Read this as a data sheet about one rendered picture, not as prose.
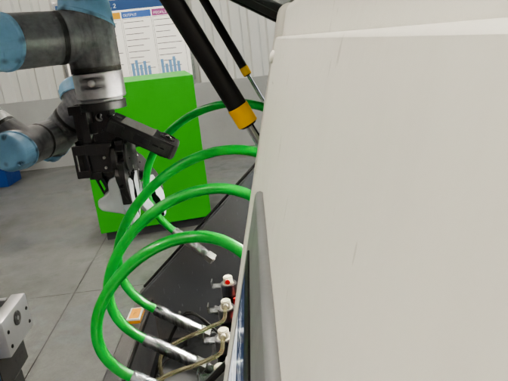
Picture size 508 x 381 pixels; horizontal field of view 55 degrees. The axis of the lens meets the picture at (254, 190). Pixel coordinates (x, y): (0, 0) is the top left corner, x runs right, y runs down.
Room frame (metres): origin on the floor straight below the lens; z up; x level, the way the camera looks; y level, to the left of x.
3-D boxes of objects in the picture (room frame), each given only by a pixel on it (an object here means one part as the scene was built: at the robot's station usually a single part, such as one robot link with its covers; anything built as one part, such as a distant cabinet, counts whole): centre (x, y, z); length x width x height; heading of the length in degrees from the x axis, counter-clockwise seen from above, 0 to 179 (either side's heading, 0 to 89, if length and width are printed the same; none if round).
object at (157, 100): (4.39, 0.94, 0.65); 0.95 x 0.86 x 1.30; 100
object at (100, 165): (0.78, 0.23, 1.40); 0.09 x 0.08 x 0.12; 89
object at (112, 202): (0.76, 0.23, 1.29); 0.06 x 0.03 x 0.09; 89
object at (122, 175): (0.76, 0.20, 1.34); 0.05 x 0.02 x 0.09; 179
